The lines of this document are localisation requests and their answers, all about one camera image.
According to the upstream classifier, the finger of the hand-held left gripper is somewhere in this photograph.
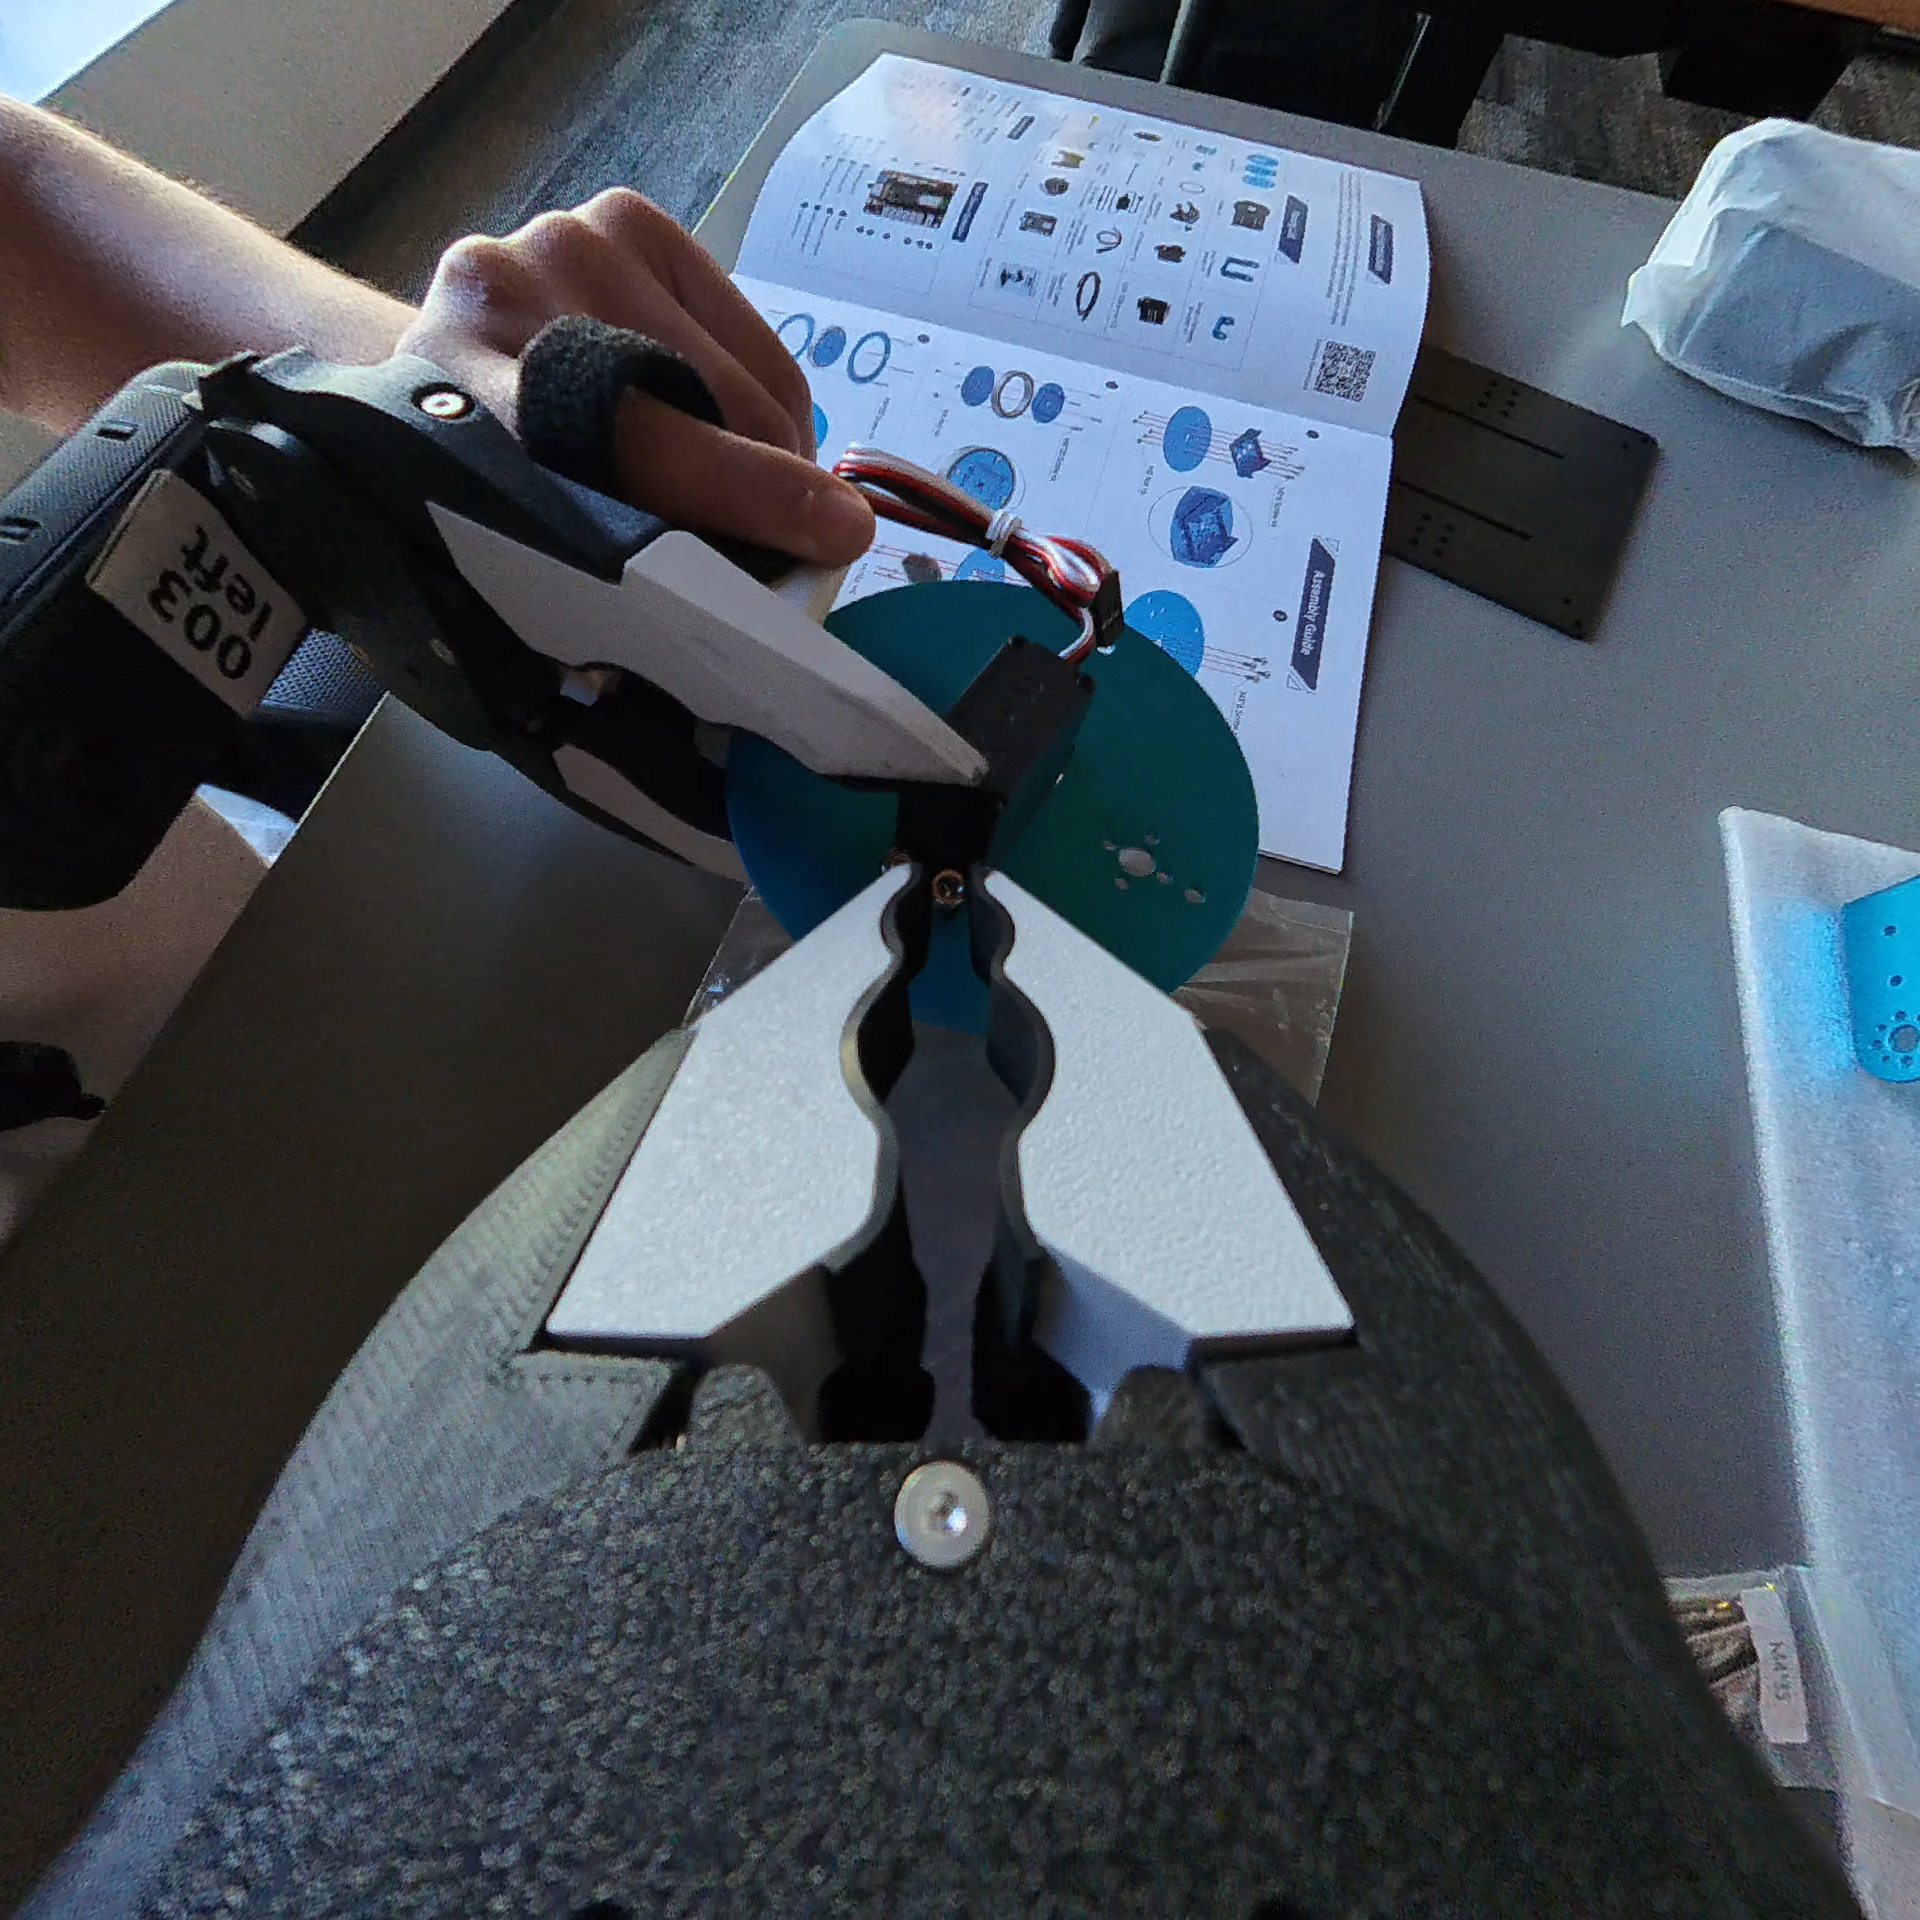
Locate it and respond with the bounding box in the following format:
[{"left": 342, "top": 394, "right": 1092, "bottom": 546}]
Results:
[
  {"left": 425, "top": 503, "right": 996, "bottom": 789},
  {"left": 545, "top": 700, "right": 754, "bottom": 887}
]

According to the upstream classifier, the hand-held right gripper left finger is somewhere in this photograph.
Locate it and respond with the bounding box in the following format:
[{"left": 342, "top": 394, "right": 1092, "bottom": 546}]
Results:
[{"left": 545, "top": 870, "right": 921, "bottom": 1344}]

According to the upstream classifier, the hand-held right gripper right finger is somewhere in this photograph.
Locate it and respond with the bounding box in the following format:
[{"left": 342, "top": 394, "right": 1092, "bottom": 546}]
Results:
[{"left": 979, "top": 874, "right": 1362, "bottom": 1423}]

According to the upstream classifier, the blue round metal plate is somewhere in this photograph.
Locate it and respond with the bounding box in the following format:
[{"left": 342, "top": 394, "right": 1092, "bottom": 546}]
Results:
[{"left": 723, "top": 583, "right": 1262, "bottom": 1040}]

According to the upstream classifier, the person's left forearm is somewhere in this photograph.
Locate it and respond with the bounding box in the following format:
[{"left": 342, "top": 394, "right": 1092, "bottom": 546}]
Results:
[{"left": 0, "top": 92, "right": 430, "bottom": 403}]

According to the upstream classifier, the dark grey desk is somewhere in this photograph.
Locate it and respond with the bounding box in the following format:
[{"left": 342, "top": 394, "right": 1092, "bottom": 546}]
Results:
[{"left": 0, "top": 13, "right": 1920, "bottom": 1920}]

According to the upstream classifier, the person's left hand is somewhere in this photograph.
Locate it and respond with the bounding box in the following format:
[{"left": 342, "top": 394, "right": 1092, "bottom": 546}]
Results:
[{"left": 393, "top": 184, "right": 879, "bottom": 567}]

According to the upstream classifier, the clear plastic bag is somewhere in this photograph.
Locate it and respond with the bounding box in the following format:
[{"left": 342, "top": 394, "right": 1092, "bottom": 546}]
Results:
[{"left": 686, "top": 883, "right": 1358, "bottom": 1115}]

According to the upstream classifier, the white instruction sheet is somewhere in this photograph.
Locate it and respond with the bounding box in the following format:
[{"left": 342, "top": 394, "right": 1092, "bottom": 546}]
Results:
[{"left": 727, "top": 51, "right": 1434, "bottom": 883}]

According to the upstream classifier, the white foam sheet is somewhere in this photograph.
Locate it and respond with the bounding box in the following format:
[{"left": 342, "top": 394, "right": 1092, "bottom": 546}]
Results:
[{"left": 1714, "top": 807, "right": 1920, "bottom": 1920}]

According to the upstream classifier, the pile of clear hardware bags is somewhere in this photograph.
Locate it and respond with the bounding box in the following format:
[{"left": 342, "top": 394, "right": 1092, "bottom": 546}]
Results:
[{"left": 1662, "top": 1564, "right": 1827, "bottom": 1797}]

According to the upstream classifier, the black flat metal plate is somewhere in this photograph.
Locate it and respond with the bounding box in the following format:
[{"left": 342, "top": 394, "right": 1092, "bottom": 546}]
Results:
[{"left": 1382, "top": 344, "right": 1666, "bottom": 647}]

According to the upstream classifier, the white plastic bag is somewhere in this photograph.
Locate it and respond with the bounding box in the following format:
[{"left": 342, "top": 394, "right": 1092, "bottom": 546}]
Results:
[{"left": 1620, "top": 115, "right": 1920, "bottom": 464}]

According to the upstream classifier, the red white black servo cable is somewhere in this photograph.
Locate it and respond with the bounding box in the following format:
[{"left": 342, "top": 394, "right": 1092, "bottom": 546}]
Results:
[{"left": 830, "top": 441, "right": 1128, "bottom": 667}]

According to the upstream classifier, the black lanyard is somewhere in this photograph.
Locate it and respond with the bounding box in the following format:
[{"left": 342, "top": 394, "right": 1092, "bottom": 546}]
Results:
[{"left": 0, "top": 1040, "right": 112, "bottom": 1137}]

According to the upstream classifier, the blue metal U bracket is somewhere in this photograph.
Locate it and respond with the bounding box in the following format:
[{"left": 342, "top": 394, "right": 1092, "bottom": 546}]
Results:
[{"left": 1832, "top": 874, "right": 1920, "bottom": 1089}]

